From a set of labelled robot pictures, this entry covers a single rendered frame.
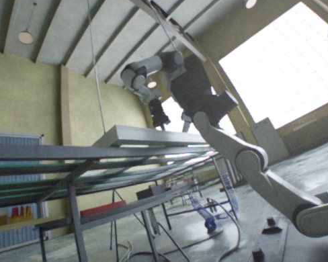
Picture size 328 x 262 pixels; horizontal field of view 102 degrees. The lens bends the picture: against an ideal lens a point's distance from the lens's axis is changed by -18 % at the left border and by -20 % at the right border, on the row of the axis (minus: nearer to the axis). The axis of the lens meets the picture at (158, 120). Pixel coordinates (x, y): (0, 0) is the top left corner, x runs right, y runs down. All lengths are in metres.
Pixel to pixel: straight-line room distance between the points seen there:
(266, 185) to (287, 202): 0.12
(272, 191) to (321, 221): 0.21
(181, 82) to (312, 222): 0.93
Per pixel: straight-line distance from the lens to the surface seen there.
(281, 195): 0.89
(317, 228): 0.88
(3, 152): 0.60
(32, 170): 0.86
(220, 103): 0.93
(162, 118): 0.97
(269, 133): 8.06
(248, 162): 0.83
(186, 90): 1.01
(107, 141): 0.77
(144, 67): 0.87
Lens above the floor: 0.62
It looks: 23 degrees up
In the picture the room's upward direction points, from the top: 19 degrees counter-clockwise
